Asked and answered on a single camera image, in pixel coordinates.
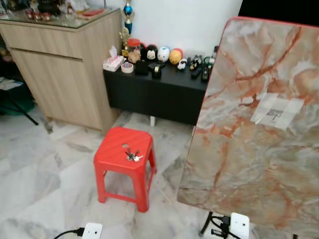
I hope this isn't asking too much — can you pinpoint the marble pattern table board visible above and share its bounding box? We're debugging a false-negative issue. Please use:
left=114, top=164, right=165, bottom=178
left=177, top=16, right=319, bottom=239

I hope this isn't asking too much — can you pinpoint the yellow orange plush toy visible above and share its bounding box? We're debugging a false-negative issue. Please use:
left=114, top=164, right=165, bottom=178
left=169, top=48, right=183, bottom=66

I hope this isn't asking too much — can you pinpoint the white blue plush toy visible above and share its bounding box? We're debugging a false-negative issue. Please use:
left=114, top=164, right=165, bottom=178
left=157, top=46, right=170, bottom=62

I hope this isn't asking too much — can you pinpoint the black low cabinet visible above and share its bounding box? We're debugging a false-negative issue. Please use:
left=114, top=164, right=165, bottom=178
left=103, top=62, right=210, bottom=127

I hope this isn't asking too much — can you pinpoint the black round plush toy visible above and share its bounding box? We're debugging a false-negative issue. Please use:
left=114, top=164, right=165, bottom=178
left=141, top=44, right=159, bottom=62

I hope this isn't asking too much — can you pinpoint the silver key bunch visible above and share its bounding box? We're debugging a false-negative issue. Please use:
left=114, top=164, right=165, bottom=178
left=125, top=148, right=144, bottom=162

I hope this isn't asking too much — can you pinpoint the red lid glass jar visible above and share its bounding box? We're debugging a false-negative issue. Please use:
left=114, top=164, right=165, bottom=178
left=127, top=38, right=142, bottom=64

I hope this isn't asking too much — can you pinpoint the white tape roll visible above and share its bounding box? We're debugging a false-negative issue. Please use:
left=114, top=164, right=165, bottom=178
left=121, top=62, right=135, bottom=74

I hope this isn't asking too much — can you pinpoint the red plastic stool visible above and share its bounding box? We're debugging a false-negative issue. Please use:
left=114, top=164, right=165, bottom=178
left=94, top=126, right=158, bottom=213

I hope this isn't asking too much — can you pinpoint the pink tissue box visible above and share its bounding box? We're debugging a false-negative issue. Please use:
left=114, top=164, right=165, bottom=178
left=103, top=46, right=125, bottom=72

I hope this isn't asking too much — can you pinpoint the blue ball trophy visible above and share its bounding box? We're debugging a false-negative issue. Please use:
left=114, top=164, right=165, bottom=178
left=123, top=0, right=135, bottom=35

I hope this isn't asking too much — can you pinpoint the light wooden cabinet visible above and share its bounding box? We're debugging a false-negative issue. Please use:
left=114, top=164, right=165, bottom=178
left=0, top=7, right=123, bottom=135

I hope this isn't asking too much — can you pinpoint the clear adhesive wall hook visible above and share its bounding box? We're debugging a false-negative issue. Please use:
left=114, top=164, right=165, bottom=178
left=251, top=93, right=305, bottom=131

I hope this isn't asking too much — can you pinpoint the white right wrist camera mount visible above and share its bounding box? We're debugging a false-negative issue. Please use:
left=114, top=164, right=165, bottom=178
left=229, top=213, right=250, bottom=239

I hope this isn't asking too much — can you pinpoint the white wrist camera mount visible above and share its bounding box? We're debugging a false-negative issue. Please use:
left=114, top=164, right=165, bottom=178
left=229, top=213, right=250, bottom=239
left=82, top=223, right=103, bottom=239

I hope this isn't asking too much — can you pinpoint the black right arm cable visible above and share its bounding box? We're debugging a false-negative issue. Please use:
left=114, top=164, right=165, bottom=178
left=201, top=212, right=242, bottom=239

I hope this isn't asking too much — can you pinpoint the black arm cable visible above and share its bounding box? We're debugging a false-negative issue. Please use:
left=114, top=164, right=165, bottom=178
left=52, top=228, right=85, bottom=239
left=201, top=212, right=242, bottom=239

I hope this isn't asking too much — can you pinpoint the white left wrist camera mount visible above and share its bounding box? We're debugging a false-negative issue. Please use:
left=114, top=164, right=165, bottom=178
left=82, top=223, right=103, bottom=239

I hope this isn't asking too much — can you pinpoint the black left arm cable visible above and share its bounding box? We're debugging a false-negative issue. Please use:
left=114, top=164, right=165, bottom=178
left=52, top=228, right=85, bottom=239

